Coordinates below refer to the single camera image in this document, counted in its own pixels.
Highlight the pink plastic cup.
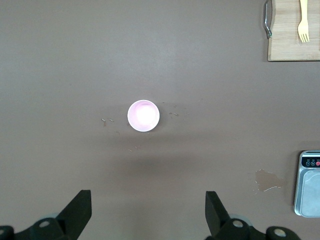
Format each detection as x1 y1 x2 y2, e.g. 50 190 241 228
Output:
127 99 160 133

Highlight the wooden cutting board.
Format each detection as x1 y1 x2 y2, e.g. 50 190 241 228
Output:
262 0 320 62

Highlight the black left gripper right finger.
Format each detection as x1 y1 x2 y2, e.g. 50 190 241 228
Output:
205 191 301 240

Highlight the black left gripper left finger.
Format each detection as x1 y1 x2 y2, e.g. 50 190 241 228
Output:
0 189 92 240

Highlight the brown table cover sheet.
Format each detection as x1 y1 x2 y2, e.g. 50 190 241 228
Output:
0 0 320 240

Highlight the yellow plastic fork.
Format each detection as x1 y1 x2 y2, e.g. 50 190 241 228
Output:
297 0 310 43

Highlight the silver digital kitchen scale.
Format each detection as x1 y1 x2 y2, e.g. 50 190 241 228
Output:
293 150 320 217

